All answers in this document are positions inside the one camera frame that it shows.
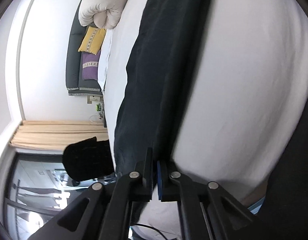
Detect purple cushion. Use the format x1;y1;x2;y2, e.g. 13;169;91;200
82;50;101;80

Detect beige curtain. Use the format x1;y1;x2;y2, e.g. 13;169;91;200
9;121;108;151

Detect dark grey headboard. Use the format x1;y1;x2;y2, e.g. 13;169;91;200
65;3;102;96

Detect black hanging garment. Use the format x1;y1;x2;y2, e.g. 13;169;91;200
62;137;114;182

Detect white bed mattress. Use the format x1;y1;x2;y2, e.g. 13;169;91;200
105;0;308;239

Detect rolled beige duvet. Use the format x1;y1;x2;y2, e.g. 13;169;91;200
78;0;127;29

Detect white pillow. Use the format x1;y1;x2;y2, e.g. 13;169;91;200
98;29;113;93

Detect black denim pants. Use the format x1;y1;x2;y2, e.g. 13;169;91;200
114;0;211;176

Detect yellow cushion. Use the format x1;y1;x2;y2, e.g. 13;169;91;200
78;26;106;55

